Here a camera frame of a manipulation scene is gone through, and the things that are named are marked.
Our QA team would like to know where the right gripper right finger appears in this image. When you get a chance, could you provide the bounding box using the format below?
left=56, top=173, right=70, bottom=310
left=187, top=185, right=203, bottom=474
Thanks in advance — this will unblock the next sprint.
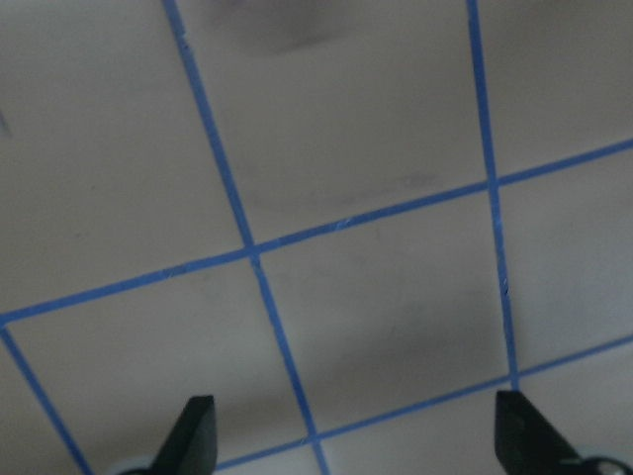
left=494, top=390, right=583, bottom=474

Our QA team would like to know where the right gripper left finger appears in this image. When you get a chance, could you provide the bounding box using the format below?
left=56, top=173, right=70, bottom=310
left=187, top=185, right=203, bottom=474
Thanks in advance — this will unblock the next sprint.
left=150, top=396, right=218, bottom=475

